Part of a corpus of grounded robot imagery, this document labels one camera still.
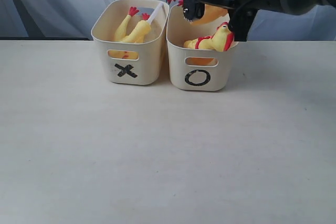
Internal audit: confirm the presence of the whole rubber chicken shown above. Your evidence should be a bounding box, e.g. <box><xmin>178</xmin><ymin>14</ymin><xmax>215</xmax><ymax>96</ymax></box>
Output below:
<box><xmin>166</xmin><ymin>0</ymin><xmax>228</xmax><ymax>26</ymax></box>
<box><xmin>183</xmin><ymin>22</ymin><xmax>235</xmax><ymax>66</ymax></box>

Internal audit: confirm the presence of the cream bin marked X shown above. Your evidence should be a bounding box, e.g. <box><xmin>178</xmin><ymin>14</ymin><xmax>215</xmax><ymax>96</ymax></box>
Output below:
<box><xmin>91</xmin><ymin>0</ymin><xmax>170</xmax><ymax>86</ymax></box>

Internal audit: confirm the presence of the whole rubber chicken front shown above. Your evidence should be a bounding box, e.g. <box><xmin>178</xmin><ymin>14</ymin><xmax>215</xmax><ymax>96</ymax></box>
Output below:
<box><xmin>183</xmin><ymin>22</ymin><xmax>235</xmax><ymax>66</ymax></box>

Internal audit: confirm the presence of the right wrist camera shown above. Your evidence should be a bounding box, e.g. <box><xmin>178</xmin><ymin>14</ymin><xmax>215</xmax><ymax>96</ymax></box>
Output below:
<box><xmin>228</xmin><ymin>8</ymin><xmax>258</xmax><ymax>42</ymax></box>

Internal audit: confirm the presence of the grey backdrop curtain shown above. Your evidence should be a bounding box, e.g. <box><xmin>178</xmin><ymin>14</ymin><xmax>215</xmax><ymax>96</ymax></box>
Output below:
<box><xmin>1</xmin><ymin>0</ymin><xmax>335</xmax><ymax>41</ymax></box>

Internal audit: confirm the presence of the cream bin marked O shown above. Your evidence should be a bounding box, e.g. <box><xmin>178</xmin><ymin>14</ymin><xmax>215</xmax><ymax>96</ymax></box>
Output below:
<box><xmin>166</xmin><ymin>5</ymin><xmax>238</xmax><ymax>91</ymax></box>

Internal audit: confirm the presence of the rubber chicken head with tube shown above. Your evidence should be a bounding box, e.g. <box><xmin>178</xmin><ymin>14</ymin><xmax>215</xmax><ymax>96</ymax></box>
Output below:
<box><xmin>147</xmin><ymin>2</ymin><xmax>163</xmax><ymax>25</ymax></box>

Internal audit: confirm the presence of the headless rubber chicken body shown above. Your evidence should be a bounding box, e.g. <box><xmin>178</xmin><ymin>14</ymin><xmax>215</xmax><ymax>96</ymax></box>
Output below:
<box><xmin>108</xmin><ymin>6</ymin><xmax>151</xmax><ymax>60</ymax></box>

